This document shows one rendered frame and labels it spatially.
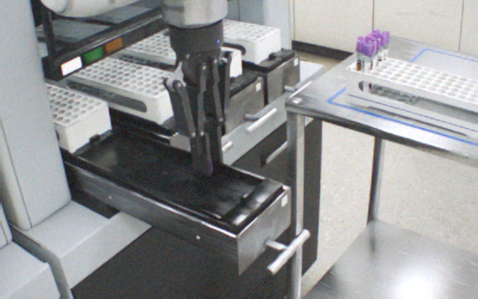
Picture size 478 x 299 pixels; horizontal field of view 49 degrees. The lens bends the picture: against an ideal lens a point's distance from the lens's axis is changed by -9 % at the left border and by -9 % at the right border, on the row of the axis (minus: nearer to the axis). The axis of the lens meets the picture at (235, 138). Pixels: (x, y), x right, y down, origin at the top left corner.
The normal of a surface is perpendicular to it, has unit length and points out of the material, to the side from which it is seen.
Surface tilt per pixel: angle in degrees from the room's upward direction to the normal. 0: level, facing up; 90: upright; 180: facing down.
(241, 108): 90
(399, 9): 90
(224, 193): 0
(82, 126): 90
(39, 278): 90
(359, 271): 0
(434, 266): 0
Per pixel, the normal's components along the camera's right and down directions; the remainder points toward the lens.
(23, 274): -0.05, -0.87
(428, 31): -0.58, 0.43
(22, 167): 0.81, 0.25
